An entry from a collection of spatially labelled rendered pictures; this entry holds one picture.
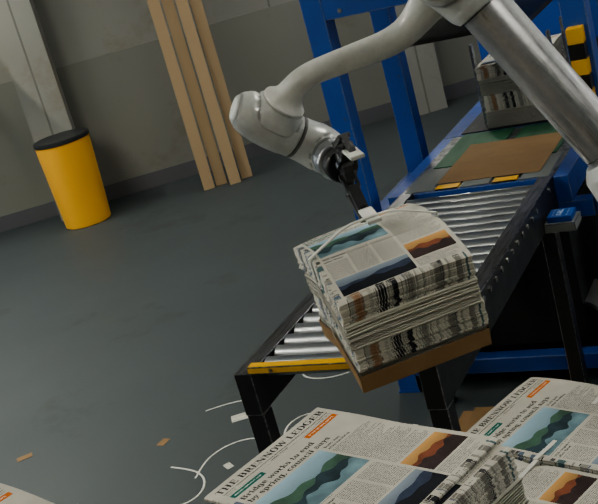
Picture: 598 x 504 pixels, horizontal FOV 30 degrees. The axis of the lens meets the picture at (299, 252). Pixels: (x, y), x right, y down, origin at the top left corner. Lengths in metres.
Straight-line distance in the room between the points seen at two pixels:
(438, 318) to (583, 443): 0.37
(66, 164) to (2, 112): 0.90
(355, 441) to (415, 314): 0.48
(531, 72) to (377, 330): 0.58
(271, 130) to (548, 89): 0.64
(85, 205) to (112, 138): 0.80
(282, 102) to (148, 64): 6.28
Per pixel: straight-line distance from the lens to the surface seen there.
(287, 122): 2.47
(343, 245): 2.32
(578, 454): 2.09
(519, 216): 3.45
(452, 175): 4.03
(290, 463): 1.78
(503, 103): 4.54
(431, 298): 2.19
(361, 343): 2.19
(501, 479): 1.68
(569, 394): 2.30
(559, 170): 3.84
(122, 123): 8.78
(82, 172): 8.17
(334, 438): 1.81
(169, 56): 8.24
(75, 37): 8.72
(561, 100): 2.18
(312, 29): 3.91
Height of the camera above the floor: 1.90
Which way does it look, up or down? 18 degrees down
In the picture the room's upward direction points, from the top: 16 degrees counter-clockwise
